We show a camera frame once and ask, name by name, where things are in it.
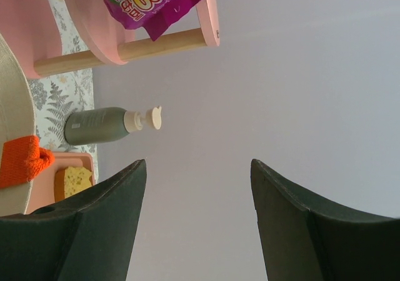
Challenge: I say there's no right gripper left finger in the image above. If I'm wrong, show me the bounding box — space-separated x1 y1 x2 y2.
1 160 147 280

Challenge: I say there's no brown cracker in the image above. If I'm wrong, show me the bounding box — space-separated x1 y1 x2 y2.
54 167 93 202

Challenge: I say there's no terracotta plastic tray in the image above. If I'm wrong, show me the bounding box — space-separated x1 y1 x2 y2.
25 152 96 214

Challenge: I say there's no pink three-tier shelf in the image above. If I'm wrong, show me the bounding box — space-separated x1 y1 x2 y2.
1 0 220 79

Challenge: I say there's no grey pump soap bottle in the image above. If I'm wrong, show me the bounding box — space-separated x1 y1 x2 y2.
64 106 162 146

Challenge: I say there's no beige canvas tote bag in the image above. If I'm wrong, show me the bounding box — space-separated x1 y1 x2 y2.
1 37 54 217

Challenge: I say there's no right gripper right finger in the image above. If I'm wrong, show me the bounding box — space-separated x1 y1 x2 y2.
251 159 399 280

